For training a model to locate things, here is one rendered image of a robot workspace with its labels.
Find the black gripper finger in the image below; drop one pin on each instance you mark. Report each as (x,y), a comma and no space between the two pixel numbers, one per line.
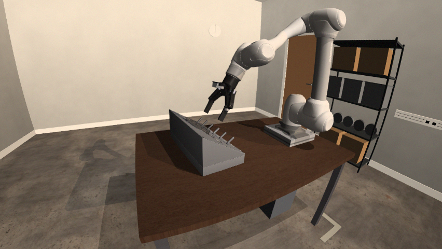
(212,98)
(229,101)

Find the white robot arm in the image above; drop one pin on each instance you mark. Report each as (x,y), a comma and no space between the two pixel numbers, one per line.
(315,115)

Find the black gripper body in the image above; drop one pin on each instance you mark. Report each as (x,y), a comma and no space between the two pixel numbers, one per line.
(231,83)

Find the white switch panel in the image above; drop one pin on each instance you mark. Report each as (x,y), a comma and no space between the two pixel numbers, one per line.
(207,151)

